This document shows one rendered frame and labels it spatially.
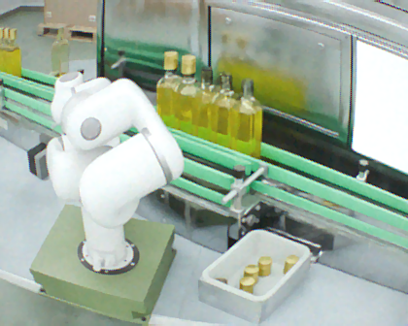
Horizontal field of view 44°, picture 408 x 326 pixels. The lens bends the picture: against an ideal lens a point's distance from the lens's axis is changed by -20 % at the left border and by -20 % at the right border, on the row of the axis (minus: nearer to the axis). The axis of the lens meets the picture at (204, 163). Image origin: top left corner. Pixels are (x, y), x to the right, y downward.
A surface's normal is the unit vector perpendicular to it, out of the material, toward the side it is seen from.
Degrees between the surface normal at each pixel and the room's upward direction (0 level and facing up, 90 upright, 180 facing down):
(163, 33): 91
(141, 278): 2
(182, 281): 0
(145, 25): 91
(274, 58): 90
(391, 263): 90
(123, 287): 2
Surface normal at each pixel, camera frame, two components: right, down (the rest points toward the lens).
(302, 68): -0.60, 0.41
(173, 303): 0.00, -0.85
